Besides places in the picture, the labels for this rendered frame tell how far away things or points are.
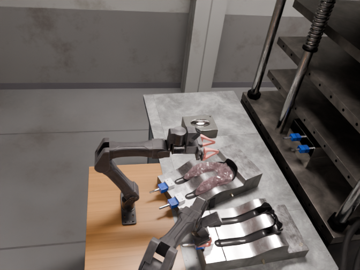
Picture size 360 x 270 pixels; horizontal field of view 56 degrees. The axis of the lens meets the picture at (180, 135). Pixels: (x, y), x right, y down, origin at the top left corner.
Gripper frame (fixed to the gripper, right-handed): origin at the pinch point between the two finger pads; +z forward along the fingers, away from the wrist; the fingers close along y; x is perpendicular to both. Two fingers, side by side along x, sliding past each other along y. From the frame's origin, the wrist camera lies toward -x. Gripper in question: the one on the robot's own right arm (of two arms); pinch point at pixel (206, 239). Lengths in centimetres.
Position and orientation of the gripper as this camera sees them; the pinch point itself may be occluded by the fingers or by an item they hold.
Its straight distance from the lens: 152.1
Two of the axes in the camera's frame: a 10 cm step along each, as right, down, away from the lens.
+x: -8.9, 4.4, 1.3
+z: 4.0, 6.1, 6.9
